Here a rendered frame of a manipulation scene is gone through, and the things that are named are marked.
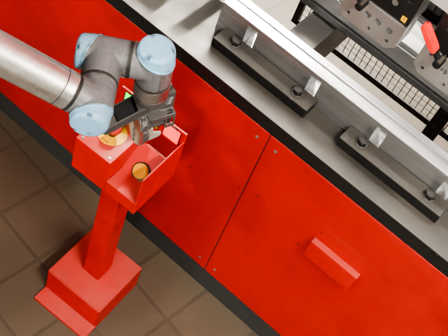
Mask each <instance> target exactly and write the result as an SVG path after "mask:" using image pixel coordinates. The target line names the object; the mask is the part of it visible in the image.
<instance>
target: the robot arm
mask: <svg viewBox="0 0 448 336"><path fill-rule="evenodd" d="M175 58H176V49H175V46H174V44H173V42H172V41H171V40H170V39H169V38H168V37H166V36H164V35H160V34H152V35H147V36H145V37H144V38H142V40H141V41H131V40H127V39H121V38H116V37H110V36H106V35H104V34H96V33H82V34H80V35H79V37H78V39H77V44H76V48H75V55H74V67H75V68H76V69H79V70H81V74H80V73H78V72H76V71H74V70H72V69H71V68H69V67H67V66H65V65H64V64H62V63H60V62H58V61H56V60H54V59H53V58H51V57H49V56H48V55H46V54H44V53H42V52H40V51H38V50H36V49H35V48H33V47H32V46H30V45H28V44H26V43H24V42H22V41H20V40H19V39H17V38H15V37H14V36H12V35H10V34H8V33H6V32H4V31H3V30H1V29H0V78H2V79H4V80H6V81H8V82H10V83H12V84H14V85H16V86H18V87H19V88H21V89H23V90H25V91H27V92H29V93H31V94H32V95H34V96H36V97H38V98H40V99H42V100H44V101H46V102H48V103H50V104H52V105H54V106H56V107H57V108H59V109H62V110H64V111H65V112H67V113H69V124H70V126H71V127H72V128H73V129H74V131H75V132H77V133H78V134H80V135H84V136H88V137H96V136H99V135H102V134H104V135H108V134H110V133H112V132H114V131H116V130H118V129H120V128H121V127H123V126H125V125H127V124H129V128H130V132H131V138H132V140H133V142H134V143H135V144H136V145H138V146H140V145H143V144H144V143H145V142H147V141H148V140H151V139H153V138H156V137H158V136H160V134H161V132H160V131H154V130H153V128H154V127H158V126H161V125H164V128H166V127H170V126H172V125H174V122H175V116H176V112H175V110H174V108H173V105H174V101H175V96H176V90H175V88H174V87H173V85H172V82H171V79H172V75H173V70H174V68H175V62H176V61H175ZM120 77H122V78H126V79H134V84H133V95H132V96H130V97H128V98H126V99H124V100H122V101H120V102H118V103H116V104H115V98H116V94H117V88H118V86H119V80H120ZM172 117H173V121H172V122H171V118H172ZM170 122H171V123H170Z"/></svg>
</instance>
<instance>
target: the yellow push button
mask: <svg viewBox="0 0 448 336"><path fill-rule="evenodd" d="M148 173H149V170H148V167H147V166H146V165H144V164H142V163H138V164H136V165H135V166H134V168H133V175H134V177H136V178H138V179H144V178H146V176H148Z"/></svg>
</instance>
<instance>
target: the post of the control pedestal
mask: <svg viewBox="0 0 448 336"><path fill-rule="evenodd" d="M126 214H127V209H126V208H124V206H122V205H121V204H120V203H118V202H117V201H116V200H114V198H112V197H111V196H110V195H108V194H107V193H106V192H104V190H102V191H101V196H100V199H99V204H98V208H97V213H96V216H95V221H94V224H93V230H92V233H91V238H90V242H89V246H88V250H87V255H86V258H85V264H84V267H83V268H84V269H85V270H86V271H87V272H88V273H90V274H91V275H92V276H94V278H96V279H97V280H99V279H100V278H101V277H102V276H103V275H104V274H105V273H106V272H107V271H108V270H109V269H110V268H111V264H112V262H113V258H114V255H115V251H116V248H117V244H118V241H119V238H120V234H121V230H122V228H123V224H124V221H125V217H126Z"/></svg>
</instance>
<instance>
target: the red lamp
mask: <svg viewBox="0 0 448 336"><path fill-rule="evenodd" d="M163 134H164V136H166V137H167V138H169V139H170V140H171V141H172V142H174V143H175V144H176V145H177V143H178V140H179V137H180V133H179V132H178V131H176V130H175V129H174V128H172V126H170V127H166V128H164V130H163Z"/></svg>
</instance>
